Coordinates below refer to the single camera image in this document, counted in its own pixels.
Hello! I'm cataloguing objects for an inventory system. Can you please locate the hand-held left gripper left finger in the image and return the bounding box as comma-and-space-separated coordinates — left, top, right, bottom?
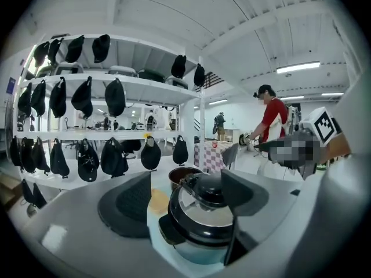
17, 171, 157, 276

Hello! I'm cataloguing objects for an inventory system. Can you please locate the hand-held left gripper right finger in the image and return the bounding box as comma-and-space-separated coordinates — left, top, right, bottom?
221, 158, 362, 275

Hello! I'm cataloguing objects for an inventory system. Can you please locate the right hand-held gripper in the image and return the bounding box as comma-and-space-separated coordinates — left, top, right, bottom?
254, 106, 342, 181

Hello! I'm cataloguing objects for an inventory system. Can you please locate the pressure cooker lid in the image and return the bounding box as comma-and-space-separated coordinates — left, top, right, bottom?
168, 174, 236, 246

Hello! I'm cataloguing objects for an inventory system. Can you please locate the black electric pressure cooker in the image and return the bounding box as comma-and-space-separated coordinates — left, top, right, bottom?
158, 213, 236, 266

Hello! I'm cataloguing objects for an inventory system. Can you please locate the person's right forearm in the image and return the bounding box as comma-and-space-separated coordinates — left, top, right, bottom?
326, 131, 353, 159

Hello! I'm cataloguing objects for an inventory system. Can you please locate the table with light blue cloth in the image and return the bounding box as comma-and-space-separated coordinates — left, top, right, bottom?
146, 184, 232, 273

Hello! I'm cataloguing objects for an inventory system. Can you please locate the dark blue chair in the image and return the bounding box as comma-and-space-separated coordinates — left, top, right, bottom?
221, 143, 240, 171

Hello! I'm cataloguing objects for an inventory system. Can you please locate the table with red checked cloth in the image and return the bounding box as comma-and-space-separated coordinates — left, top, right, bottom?
193, 140, 242, 174

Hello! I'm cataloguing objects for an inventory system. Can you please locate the black inner cooking pot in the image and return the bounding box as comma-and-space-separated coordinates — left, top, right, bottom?
168, 167, 203, 191

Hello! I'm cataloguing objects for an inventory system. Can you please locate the white shelf rack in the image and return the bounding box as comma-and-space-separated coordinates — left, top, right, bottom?
11, 33, 207, 191

